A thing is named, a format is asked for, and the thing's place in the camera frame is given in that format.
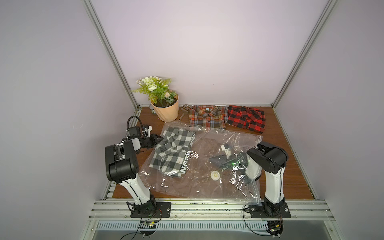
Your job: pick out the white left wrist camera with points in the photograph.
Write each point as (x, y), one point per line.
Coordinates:
(148, 130)

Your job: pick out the terracotta flower pot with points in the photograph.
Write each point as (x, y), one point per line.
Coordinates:
(167, 114)

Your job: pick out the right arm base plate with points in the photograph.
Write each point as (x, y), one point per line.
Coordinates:
(270, 211)

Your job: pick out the red black plaid shirt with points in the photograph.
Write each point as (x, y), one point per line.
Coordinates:
(247, 118)

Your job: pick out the white round bag valve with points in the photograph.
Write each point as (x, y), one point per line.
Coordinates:
(215, 175)

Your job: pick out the aluminium front rail frame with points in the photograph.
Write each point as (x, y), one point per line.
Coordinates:
(205, 215)

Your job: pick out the artificial green white plant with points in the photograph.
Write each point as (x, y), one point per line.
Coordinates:
(158, 91)

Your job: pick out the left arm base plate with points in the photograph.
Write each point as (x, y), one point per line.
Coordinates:
(148, 210)

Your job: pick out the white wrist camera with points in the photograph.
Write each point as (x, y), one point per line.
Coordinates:
(148, 130)
(227, 150)

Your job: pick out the clear plastic vacuum bag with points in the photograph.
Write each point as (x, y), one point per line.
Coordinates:
(233, 185)

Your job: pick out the small brown slotted scoop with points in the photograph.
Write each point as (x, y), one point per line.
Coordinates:
(185, 110)

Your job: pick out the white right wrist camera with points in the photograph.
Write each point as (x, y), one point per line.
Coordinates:
(227, 150)

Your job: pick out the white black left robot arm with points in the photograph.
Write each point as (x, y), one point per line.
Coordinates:
(122, 166)

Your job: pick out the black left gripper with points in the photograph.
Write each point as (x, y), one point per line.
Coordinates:
(154, 139)

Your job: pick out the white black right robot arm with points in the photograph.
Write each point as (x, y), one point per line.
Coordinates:
(263, 157)

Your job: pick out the grey white checked shirt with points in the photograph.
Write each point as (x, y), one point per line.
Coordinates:
(170, 155)

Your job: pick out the multicolour tartan shirt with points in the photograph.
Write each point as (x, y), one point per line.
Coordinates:
(209, 116)

